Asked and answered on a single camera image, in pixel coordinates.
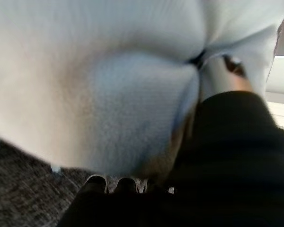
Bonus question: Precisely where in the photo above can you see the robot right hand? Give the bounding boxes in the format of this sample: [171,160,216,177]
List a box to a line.
[59,54,284,227]

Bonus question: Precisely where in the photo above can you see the white bed sheet mattress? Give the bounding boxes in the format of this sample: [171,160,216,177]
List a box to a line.
[266,55,284,131]

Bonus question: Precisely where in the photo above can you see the white fringed cushion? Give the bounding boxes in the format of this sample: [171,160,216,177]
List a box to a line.
[0,0,284,194]

